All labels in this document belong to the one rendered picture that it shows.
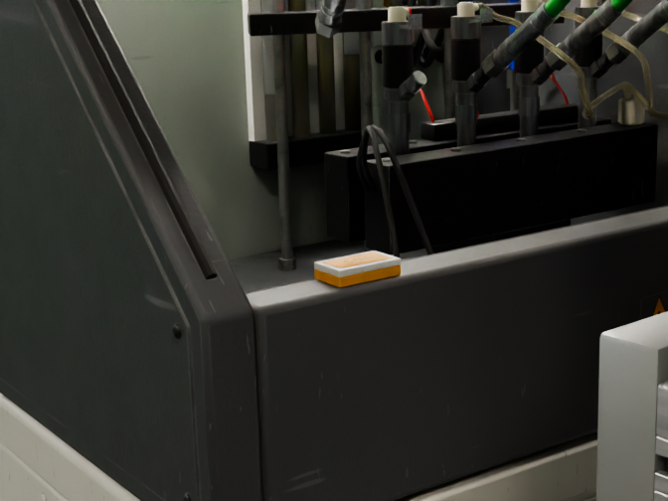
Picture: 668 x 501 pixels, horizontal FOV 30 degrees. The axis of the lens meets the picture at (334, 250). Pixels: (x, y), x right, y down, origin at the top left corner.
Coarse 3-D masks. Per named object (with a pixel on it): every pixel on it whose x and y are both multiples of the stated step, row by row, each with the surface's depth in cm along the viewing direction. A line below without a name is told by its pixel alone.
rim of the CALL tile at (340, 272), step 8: (344, 256) 84; (392, 256) 83; (320, 264) 82; (328, 264) 82; (360, 264) 82; (368, 264) 82; (376, 264) 82; (384, 264) 82; (392, 264) 83; (328, 272) 81; (336, 272) 80; (344, 272) 80; (352, 272) 81; (360, 272) 81
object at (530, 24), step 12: (360, 0) 127; (372, 0) 127; (552, 0) 105; (564, 0) 104; (540, 12) 106; (552, 12) 105; (528, 24) 107; (540, 24) 106; (552, 24) 107; (516, 36) 109; (528, 36) 108; (504, 48) 110; (516, 48) 109; (492, 60) 112; (504, 60) 111; (492, 72) 112
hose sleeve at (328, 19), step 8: (328, 0) 98; (336, 0) 98; (344, 0) 98; (320, 8) 100; (328, 8) 99; (336, 8) 99; (320, 16) 101; (328, 16) 100; (336, 16) 100; (328, 24) 101
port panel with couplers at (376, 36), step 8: (376, 0) 143; (384, 0) 143; (392, 0) 142; (400, 0) 141; (424, 0) 144; (376, 32) 144; (416, 32) 147; (432, 32) 148; (376, 40) 144; (416, 40) 147
